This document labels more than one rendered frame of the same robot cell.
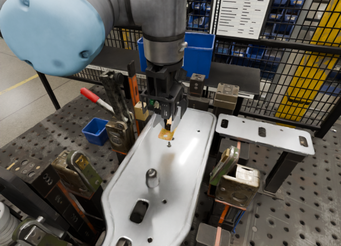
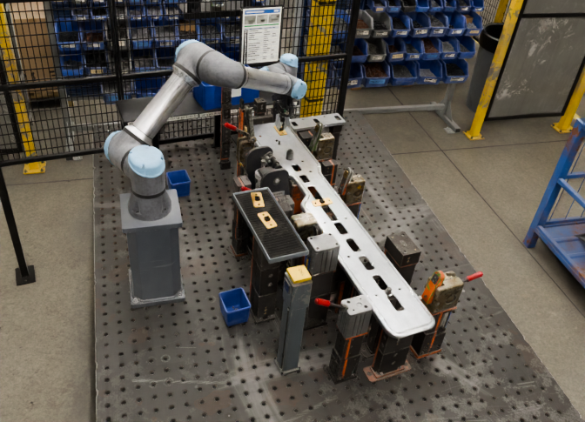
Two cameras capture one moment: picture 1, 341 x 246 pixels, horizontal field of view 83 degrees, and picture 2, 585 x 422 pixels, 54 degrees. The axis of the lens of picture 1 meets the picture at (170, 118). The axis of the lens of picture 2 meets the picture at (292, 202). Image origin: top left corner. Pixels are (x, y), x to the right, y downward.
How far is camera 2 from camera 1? 228 cm
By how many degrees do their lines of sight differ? 36
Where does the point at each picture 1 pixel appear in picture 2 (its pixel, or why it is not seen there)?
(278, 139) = (326, 121)
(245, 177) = (327, 137)
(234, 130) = (302, 124)
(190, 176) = (302, 150)
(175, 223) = (313, 164)
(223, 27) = (251, 56)
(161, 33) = not seen: hidden behind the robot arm
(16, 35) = (298, 90)
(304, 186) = (347, 157)
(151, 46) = not seen: hidden behind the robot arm
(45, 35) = (302, 90)
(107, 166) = (212, 203)
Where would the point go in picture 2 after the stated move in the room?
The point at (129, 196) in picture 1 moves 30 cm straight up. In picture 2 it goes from (286, 165) to (292, 105)
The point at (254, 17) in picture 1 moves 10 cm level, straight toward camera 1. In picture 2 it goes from (272, 46) to (279, 54)
